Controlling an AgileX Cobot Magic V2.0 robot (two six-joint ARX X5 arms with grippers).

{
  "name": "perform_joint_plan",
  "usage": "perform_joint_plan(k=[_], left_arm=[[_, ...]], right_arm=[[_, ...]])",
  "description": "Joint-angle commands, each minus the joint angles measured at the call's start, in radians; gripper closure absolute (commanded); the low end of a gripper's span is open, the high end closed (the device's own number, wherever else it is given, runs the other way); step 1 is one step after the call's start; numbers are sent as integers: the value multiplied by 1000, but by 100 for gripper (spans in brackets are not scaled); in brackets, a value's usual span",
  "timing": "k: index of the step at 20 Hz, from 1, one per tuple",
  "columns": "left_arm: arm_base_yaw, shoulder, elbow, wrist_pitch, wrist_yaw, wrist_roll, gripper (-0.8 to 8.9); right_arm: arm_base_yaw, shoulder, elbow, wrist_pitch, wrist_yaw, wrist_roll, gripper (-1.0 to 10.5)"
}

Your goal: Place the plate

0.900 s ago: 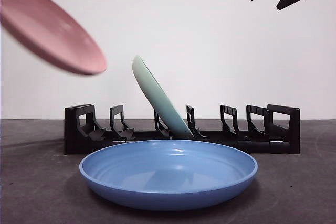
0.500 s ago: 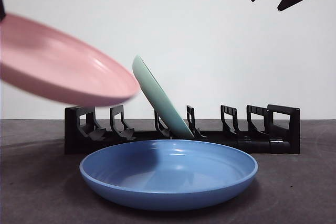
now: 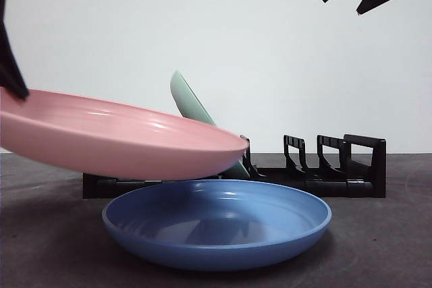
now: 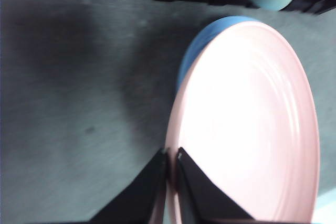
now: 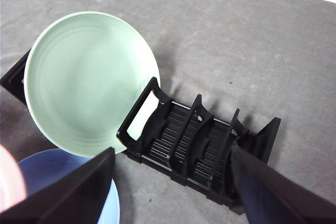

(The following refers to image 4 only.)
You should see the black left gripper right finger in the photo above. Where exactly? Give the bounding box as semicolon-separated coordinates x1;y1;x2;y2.
175;146;260;224

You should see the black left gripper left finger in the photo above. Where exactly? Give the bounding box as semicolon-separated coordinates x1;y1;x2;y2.
89;147;169;224

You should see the pink round plate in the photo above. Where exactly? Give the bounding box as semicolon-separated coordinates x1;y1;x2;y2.
164;21;321;224

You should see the blue round plate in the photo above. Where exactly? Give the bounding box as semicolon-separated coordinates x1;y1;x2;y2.
176;15;266;92

